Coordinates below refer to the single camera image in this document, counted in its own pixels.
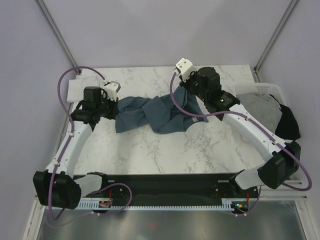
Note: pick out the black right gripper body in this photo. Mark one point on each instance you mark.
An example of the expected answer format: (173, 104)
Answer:
(192, 84)

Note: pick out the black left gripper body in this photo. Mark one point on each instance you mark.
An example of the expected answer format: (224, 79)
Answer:
(107, 107)

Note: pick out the blue t shirt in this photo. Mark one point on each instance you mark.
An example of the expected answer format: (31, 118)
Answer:
(159, 113)

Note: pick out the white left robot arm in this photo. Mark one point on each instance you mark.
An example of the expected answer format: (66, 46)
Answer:
(57, 186)

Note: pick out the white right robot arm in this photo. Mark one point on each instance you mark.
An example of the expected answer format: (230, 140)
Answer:
(281, 157)

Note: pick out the folded white t shirt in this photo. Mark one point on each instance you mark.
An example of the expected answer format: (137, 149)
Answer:
(76, 87)

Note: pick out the grey t shirt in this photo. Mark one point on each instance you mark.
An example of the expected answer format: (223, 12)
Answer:
(263, 107)

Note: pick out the white plastic laundry basket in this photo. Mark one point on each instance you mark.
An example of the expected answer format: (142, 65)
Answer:
(262, 88)

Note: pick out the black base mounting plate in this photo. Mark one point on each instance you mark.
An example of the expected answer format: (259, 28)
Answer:
(171, 189)

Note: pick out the black t shirt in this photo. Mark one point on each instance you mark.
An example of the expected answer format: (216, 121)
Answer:
(287, 127)

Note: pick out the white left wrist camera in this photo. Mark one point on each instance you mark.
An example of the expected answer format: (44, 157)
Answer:
(112, 88)

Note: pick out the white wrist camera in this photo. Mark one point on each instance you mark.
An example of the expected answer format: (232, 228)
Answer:
(183, 69)
(112, 88)

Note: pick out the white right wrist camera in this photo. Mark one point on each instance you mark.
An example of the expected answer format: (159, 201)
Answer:
(183, 69)

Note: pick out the aluminium frame post left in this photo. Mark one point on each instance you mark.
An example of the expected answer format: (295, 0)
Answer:
(56, 32)

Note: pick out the aluminium frame post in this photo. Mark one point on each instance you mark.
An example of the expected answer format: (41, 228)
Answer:
(56, 32)
(275, 34)

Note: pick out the aluminium frame post right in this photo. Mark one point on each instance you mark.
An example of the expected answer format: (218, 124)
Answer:
(275, 34)

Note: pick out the white slotted cable duct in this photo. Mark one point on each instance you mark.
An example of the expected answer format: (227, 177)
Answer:
(103, 205)

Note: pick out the aluminium rail right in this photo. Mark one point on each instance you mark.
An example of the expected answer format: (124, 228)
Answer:
(282, 193)

